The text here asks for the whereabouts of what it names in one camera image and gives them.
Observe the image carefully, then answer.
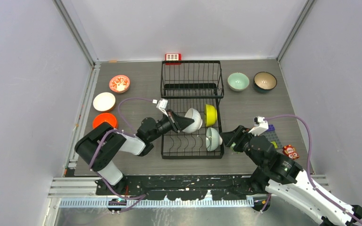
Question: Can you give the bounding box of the black wire dish rack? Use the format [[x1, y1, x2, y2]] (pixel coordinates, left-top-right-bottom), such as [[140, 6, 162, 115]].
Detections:
[[160, 60, 225, 160]]

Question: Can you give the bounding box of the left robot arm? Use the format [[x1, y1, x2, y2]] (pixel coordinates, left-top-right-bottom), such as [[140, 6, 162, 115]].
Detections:
[[74, 110, 195, 195]]

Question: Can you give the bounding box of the celadon bowl with flower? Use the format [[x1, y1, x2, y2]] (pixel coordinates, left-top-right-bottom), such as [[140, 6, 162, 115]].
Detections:
[[227, 73, 250, 92]]

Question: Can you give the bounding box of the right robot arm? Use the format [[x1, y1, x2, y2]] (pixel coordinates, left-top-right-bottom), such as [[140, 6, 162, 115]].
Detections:
[[220, 123, 362, 226]]

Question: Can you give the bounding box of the white bowl red floral pattern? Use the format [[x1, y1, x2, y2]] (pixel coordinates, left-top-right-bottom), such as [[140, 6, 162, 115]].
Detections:
[[109, 75, 131, 93]]

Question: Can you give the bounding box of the yellow-green bowl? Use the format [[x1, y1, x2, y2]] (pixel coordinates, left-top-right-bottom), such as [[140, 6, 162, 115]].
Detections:
[[204, 104, 217, 127]]

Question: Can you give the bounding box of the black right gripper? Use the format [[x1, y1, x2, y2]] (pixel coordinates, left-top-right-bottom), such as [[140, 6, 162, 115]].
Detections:
[[219, 124, 264, 168]]

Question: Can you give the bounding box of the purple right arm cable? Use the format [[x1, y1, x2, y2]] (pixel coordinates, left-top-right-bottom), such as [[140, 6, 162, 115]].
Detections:
[[263, 114, 362, 226]]

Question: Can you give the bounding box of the red box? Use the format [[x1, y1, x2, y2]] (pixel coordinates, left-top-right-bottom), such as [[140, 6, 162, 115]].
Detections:
[[165, 53, 182, 65]]

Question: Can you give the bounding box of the dark blue glazed bowl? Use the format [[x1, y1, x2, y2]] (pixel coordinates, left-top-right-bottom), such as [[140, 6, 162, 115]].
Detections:
[[253, 72, 278, 93]]

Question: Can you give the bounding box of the mint textured bowl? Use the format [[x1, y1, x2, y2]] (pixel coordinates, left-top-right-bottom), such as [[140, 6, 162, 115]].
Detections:
[[206, 128, 222, 152]]

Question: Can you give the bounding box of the grey building block plate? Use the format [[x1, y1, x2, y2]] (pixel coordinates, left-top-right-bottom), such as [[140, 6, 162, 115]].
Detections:
[[262, 124, 283, 149]]

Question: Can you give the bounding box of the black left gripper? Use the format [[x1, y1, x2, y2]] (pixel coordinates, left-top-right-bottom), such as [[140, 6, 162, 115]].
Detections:
[[148, 109, 193, 142]]

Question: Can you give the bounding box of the white ribbed bowl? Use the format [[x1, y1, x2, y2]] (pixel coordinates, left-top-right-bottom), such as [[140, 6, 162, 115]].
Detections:
[[182, 108, 204, 134]]

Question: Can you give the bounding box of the red owl card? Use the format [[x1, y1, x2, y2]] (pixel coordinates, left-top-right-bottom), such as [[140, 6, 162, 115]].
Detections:
[[283, 145, 300, 160]]

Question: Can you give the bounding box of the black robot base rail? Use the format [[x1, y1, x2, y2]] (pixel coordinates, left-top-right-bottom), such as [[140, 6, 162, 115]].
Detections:
[[95, 174, 272, 201]]

